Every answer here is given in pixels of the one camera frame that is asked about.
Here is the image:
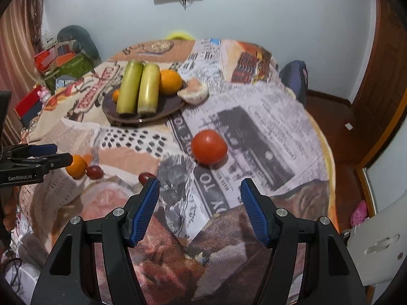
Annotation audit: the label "yellow-green corn cob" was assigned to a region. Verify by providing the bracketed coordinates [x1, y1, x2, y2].
[137, 64, 160, 115]
[116, 61, 144, 115]

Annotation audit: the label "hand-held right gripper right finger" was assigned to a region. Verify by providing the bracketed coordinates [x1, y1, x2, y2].
[240, 178, 371, 305]

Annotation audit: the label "red and navy box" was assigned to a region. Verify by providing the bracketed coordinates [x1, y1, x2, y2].
[14, 86, 43, 128]

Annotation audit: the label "green storage box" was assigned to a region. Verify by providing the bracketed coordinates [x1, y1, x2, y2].
[43, 52, 96, 86]

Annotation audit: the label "striped pink curtain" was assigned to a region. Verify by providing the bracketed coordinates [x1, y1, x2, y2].
[0, 0, 37, 143]

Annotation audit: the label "red gift box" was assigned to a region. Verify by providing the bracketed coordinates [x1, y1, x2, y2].
[33, 49, 61, 70]

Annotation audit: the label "pale peeled pomelo piece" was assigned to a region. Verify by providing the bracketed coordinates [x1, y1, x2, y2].
[177, 77, 209, 105]

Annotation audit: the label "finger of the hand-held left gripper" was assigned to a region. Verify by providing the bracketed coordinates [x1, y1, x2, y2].
[5, 144, 58, 160]
[19, 152, 74, 173]

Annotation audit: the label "blue backpack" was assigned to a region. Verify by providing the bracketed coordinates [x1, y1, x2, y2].
[279, 60, 308, 107]

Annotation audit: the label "red tomato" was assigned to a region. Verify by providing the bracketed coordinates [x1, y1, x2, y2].
[191, 130, 228, 166]

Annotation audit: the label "brown sheer curtain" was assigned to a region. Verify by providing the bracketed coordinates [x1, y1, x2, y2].
[22, 0, 45, 45]

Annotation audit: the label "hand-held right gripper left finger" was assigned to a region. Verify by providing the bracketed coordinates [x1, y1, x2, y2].
[30, 178, 161, 305]

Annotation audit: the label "yellow curved cushion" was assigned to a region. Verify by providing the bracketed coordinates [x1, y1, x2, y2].
[165, 31, 193, 40]

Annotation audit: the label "wooden door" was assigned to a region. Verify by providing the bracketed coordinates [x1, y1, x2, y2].
[350, 0, 407, 169]

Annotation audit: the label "white plastic stool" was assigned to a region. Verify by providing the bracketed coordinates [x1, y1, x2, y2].
[345, 191, 407, 288]

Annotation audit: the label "thin black floor cable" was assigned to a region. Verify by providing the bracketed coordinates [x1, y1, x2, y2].
[2, 251, 24, 289]

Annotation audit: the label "newspaper print tablecloth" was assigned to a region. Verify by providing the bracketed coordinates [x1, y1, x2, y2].
[9, 38, 338, 305]

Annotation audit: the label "purple-grey round plate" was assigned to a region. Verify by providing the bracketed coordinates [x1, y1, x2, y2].
[102, 81, 188, 124]

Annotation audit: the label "pink slipper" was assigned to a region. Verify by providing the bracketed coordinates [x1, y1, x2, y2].
[350, 200, 368, 226]

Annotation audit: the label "pile of light clothes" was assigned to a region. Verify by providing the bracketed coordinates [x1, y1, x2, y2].
[55, 75, 77, 89]

